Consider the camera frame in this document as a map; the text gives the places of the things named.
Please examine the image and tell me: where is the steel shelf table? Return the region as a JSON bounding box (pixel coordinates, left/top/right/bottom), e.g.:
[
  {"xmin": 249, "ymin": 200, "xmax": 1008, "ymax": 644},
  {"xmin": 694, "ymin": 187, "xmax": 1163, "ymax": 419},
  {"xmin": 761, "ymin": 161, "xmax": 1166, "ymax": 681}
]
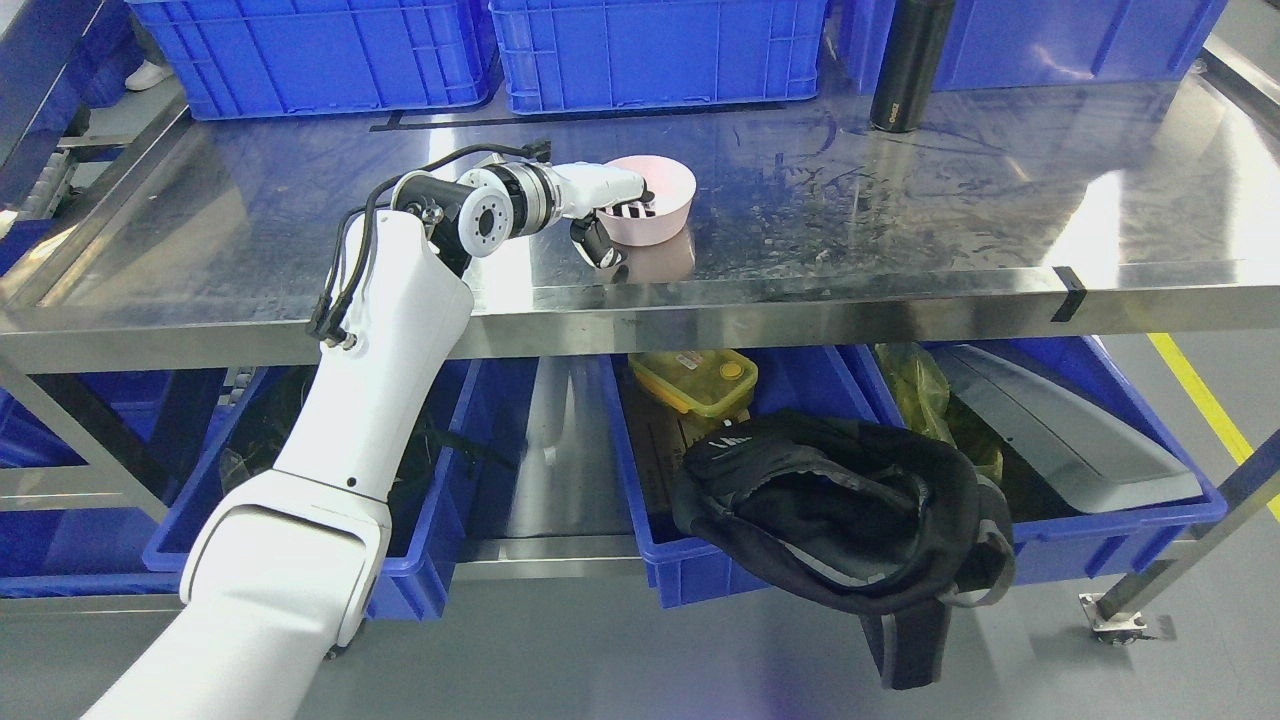
[{"xmin": 0, "ymin": 35, "xmax": 1280, "ymax": 641}]

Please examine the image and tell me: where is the yellow green plastic bag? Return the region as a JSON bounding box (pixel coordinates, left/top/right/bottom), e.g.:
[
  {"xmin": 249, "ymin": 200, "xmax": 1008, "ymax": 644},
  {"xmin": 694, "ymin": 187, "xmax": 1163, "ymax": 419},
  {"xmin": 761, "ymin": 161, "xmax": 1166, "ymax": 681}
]
[{"xmin": 873, "ymin": 343, "xmax": 1004, "ymax": 484}]

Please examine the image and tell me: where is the pink ikea bowl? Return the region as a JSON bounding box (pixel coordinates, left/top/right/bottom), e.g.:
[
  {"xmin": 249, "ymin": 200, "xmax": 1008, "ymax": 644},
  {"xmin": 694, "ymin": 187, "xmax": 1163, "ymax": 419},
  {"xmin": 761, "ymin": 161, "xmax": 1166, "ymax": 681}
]
[{"xmin": 596, "ymin": 155, "xmax": 698, "ymax": 247}]

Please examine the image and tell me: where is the blue crate top middle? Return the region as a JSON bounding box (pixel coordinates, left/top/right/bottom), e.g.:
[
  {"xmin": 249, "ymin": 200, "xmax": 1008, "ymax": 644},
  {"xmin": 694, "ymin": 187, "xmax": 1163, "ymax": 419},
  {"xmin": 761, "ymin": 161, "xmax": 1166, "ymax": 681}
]
[{"xmin": 489, "ymin": 1, "xmax": 828, "ymax": 115}]

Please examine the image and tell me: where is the yellow lunch box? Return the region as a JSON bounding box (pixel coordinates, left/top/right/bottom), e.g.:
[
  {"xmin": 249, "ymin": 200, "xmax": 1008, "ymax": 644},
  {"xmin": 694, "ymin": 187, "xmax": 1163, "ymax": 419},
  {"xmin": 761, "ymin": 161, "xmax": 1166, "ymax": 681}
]
[{"xmin": 627, "ymin": 348, "xmax": 759, "ymax": 421}]

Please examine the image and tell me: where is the blue crate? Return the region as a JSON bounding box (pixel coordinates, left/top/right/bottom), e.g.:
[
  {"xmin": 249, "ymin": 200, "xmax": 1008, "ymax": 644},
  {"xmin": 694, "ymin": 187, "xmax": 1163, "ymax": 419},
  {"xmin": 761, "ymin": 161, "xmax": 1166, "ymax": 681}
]
[
  {"xmin": 131, "ymin": 1, "xmax": 498, "ymax": 120},
  {"xmin": 489, "ymin": 1, "xmax": 828, "ymax": 115},
  {"xmin": 838, "ymin": 0, "xmax": 1229, "ymax": 96}
]

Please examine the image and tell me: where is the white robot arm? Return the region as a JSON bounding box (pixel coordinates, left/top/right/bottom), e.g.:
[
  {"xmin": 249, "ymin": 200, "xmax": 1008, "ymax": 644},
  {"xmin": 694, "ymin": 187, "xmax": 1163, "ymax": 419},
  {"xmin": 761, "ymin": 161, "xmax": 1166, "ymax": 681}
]
[{"xmin": 84, "ymin": 161, "xmax": 567, "ymax": 719}]

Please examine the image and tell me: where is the blue bin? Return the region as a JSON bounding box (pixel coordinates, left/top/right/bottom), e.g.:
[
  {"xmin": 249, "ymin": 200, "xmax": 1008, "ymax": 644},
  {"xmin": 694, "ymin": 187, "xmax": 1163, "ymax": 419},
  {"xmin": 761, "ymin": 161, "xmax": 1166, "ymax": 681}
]
[
  {"xmin": 142, "ymin": 360, "xmax": 499, "ymax": 621},
  {"xmin": 594, "ymin": 336, "xmax": 1228, "ymax": 609}
]

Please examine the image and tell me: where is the blue bin lower left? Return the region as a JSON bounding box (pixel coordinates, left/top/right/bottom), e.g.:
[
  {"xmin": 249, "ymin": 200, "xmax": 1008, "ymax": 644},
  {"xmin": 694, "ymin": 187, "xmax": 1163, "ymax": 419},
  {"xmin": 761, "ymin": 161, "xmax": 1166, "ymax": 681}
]
[{"xmin": 142, "ymin": 360, "xmax": 499, "ymax": 621}]

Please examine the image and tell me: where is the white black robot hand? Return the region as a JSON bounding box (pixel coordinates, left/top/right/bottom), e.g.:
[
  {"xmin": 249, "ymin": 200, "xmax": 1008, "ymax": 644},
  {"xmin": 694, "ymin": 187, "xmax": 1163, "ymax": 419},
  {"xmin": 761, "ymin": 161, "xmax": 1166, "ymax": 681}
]
[{"xmin": 549, "ymin": 161, "xmax": 655, "ymax": 269}]

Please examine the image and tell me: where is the black thermos bottle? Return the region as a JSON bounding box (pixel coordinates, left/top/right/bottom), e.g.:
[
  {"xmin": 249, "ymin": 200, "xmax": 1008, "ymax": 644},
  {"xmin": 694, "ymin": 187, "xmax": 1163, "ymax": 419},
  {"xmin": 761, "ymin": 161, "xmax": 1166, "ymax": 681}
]
[{"xmin": 870, "ymin": 1, "xmax": 955, "ymax": 135}]

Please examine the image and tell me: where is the blue crate top right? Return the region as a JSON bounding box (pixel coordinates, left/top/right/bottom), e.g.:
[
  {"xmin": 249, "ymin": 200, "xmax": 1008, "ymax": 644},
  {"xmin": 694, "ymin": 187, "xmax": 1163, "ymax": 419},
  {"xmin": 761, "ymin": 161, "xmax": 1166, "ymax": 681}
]
[{"xmin": 838, "ymin": 0, "xmax": 1229, "ymax": 96}]

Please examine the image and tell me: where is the black backpack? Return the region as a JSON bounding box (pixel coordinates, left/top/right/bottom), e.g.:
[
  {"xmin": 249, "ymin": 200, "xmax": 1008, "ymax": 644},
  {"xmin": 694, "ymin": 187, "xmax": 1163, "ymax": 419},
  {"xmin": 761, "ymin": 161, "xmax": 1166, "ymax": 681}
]
[{"xmin": 669, "ymin": 410, "xmax": 1016, "ymax": 691}]

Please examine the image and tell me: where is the blue crate top left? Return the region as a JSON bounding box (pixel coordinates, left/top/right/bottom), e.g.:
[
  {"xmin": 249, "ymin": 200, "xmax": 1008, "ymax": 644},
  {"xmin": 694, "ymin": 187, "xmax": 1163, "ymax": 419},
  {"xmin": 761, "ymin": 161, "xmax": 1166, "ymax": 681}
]
[{"xmin": 131, "ymin": 1, "xmax": 498, "ymax": 120}]

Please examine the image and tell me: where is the grey plastic panel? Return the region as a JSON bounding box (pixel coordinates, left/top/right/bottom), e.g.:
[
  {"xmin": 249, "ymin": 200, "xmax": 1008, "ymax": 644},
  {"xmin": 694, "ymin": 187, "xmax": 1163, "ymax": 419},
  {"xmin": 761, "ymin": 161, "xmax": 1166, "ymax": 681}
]
[{"xmin": 933, "ymin": 345, "xmax": 1201, "ymax": 514}]

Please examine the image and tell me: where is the blue bin lower right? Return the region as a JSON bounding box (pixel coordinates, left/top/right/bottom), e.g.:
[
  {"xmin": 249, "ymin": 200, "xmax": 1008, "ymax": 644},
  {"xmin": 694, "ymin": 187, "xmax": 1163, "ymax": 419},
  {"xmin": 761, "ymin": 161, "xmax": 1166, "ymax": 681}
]
[{"xmin": 594, "ymin": 336, "xmax": 1228, "ymax": 609}]

